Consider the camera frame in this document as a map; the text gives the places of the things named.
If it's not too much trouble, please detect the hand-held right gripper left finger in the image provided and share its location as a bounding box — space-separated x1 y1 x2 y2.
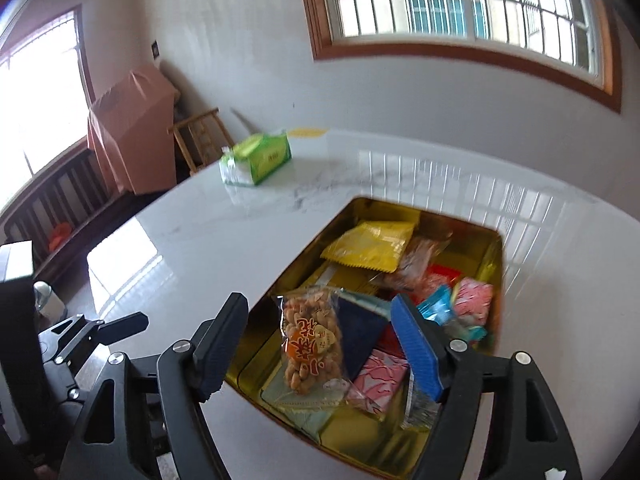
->
59 291 249 480

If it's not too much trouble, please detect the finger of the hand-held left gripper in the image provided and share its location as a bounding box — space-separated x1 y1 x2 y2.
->
37 311 150 401

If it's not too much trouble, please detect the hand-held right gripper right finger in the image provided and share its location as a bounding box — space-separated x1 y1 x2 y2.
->
390 292 583 480

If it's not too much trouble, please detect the pink patterned snack packet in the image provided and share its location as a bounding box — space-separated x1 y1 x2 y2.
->
450 277 495 328
345 349 411 415

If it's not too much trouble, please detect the light blue snack packet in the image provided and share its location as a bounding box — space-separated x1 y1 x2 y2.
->
415 284 458 328

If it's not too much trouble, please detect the silver edged snack wrapper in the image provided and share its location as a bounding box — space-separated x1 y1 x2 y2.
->
400 372 443 431

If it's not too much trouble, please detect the red snack packet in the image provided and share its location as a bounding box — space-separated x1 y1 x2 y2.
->
417 265 463 306

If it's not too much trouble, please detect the clear peanut snack packet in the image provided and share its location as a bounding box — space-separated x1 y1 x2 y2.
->
276 285 351 397

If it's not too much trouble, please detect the pale green snack packet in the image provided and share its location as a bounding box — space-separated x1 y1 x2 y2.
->
260 372 351 445

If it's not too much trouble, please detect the gold snack packet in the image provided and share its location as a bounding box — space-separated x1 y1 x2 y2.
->
302 262 388 301

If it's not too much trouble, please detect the gold metal tin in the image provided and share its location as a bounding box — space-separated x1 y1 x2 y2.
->
222 196 503 478

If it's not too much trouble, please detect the yellow foil snack packet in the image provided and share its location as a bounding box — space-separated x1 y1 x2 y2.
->
320 220 417 273

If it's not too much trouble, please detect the white bin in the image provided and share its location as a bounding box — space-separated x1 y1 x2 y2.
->
32 280 68 321

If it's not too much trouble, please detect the small orange item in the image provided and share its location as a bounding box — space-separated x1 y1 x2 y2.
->
48 222 72 251

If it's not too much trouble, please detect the dark wooden bench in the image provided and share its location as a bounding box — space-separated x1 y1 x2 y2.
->
0 147 131 281

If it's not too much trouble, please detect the pink covered cabinet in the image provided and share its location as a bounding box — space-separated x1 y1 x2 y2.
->
87 62 181 196

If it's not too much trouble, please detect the green tissue pack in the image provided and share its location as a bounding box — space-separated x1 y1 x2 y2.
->
220 130 292 187

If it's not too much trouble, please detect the bamboo chair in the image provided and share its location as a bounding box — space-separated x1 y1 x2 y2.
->
167 106 236 177

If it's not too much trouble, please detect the large side window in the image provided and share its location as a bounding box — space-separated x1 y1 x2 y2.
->
0 4 96 211

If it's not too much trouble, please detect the wooden framed barred window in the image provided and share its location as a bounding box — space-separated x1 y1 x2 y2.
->
296 0 622 113

